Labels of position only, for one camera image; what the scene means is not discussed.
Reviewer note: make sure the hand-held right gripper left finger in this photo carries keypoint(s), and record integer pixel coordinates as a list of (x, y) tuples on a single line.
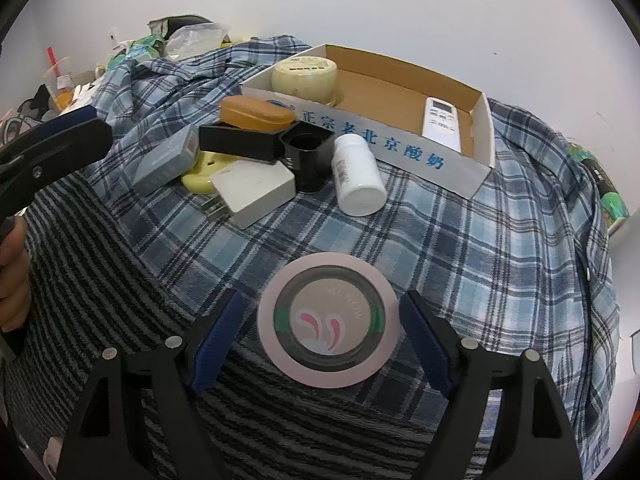
[(220, 341)]

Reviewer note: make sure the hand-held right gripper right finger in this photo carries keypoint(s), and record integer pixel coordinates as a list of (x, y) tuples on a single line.
[(426, 341)]

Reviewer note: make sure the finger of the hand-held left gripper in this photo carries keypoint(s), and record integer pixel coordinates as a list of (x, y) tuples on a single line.
[(65, 146)]

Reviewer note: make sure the pink round tin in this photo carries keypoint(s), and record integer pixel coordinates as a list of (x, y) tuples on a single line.
[(330, 322)]

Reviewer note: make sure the grey small box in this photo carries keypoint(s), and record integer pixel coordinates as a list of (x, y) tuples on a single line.
[(162, 162)]

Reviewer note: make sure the black frame with tape roll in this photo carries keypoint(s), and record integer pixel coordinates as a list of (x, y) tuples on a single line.
[(235, 142)]

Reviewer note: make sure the orange soap bar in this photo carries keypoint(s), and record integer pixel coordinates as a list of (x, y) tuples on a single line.
[(255, 112)]

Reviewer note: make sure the white cardboard box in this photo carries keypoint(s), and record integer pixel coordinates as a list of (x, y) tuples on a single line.
[(390, 95)]

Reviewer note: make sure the person's left hand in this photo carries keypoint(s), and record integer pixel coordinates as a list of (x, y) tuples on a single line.
[(14, 280)]

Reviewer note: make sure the drink cup with red straw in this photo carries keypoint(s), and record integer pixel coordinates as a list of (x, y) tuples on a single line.
[(59, 82)]

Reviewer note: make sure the grey striped blanket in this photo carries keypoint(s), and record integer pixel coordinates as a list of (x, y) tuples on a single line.
[(100, 270)]

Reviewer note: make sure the blue plaid shirt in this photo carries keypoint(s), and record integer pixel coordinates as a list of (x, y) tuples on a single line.
[(450, 240)]

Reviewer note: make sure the green plastic bag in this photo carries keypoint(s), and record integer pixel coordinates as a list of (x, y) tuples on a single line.
[(135, 52)]

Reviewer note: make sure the yellow round disc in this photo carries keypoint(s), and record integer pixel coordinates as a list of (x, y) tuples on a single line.
[(199, 180)]

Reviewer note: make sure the white power adapter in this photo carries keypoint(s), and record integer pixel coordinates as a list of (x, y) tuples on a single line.
[(252, 192)]

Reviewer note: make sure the clear plastic bag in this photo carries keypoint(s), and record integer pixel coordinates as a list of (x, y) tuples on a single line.
[(195, 37)]

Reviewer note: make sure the dark bag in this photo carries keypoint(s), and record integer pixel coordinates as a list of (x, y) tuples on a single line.
[(182, 21)]

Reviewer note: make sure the white pill bottle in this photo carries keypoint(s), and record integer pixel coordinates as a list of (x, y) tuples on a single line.
[(357, 180)]

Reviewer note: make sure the black square cup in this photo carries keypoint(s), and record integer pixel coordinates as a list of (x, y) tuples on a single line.
[(310, 165)]

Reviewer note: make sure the white remote control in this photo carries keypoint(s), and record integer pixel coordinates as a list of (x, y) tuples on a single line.
[(441, 122)]

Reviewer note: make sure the green printed packet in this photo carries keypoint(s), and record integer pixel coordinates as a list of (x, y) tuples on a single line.
[(607, 195)]

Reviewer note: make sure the cream round jar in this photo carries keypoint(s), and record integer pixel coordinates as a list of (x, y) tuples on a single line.
[(305, 77)]

